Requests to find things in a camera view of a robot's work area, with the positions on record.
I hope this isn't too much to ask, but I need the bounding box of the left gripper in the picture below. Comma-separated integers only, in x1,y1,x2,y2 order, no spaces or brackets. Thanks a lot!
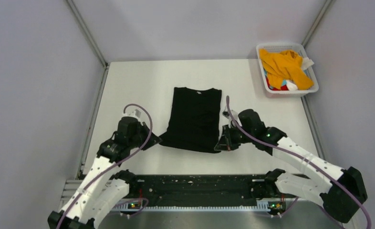
129,121,162,150

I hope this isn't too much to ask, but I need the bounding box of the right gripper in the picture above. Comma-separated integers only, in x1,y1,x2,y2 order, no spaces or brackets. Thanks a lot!
215,123,255,151

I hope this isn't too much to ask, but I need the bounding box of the black t shirt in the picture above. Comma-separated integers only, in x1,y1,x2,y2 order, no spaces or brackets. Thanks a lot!
160,87,222,154

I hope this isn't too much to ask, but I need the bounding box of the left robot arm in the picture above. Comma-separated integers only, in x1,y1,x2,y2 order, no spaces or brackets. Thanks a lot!
47,104,161,229

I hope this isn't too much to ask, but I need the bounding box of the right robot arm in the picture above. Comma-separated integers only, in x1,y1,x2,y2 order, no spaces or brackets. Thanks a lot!
214,109,368,223

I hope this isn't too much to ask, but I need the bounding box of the red blue cloth in basket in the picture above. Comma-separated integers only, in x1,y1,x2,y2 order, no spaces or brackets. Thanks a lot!
265,75,289,92

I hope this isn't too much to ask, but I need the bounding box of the white plastic basket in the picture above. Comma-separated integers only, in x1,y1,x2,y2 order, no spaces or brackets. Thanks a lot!
256,42,319,98

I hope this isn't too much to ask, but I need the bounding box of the orange t shirt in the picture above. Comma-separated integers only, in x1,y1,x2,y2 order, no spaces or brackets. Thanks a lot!
259,49,314,90

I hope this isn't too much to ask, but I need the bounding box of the white cloth in basket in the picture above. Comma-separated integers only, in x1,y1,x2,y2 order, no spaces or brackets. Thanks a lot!
301,57,314,71

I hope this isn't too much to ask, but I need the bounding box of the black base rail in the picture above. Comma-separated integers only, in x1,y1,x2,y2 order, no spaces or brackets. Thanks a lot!
108,174,297,208

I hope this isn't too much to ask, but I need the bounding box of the white cable duct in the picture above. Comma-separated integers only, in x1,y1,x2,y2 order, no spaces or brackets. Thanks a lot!
111,198,271,212

